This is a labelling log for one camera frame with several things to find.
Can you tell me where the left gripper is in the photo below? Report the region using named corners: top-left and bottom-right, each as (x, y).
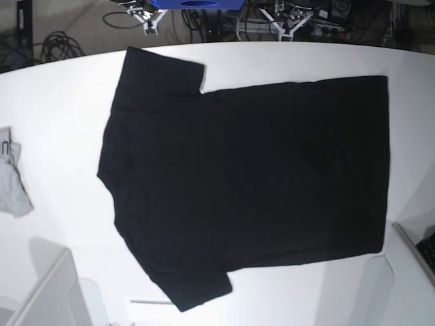
top-left (260, 1), bottom-right (313, 40)

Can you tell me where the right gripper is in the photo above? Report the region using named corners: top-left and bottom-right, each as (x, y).
top-left (127, 1), bottom-right (167, 35)

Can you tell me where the black T-shirt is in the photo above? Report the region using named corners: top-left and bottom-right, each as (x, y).
top-left (97, 48), bottom-right (390, 312)

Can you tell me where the blue box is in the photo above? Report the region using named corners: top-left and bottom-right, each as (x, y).
top-left (150, 0), bottom-right (245, 10)

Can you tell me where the white power strip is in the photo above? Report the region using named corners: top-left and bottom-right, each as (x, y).
top-left (235, 17), bottom-right (345, 41)

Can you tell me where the grey cloth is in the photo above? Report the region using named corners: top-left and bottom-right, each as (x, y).
top-left (1, 126), bottom-right (33, 217)

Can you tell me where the black keyboard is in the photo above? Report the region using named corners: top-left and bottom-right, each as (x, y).
top-left (417, 234), bottom-right (435, 272)

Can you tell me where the white partition panel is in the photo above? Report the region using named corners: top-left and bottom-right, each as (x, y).
top-left (352, 223), bottom-right (434, 325)

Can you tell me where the white monitor back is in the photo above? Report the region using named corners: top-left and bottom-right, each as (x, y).
top-left (6, 249), bottom-right (110, 326)

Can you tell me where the coiled black cable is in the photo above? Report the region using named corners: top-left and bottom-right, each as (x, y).
top-left (40, 31), bottom-right (86, 64)

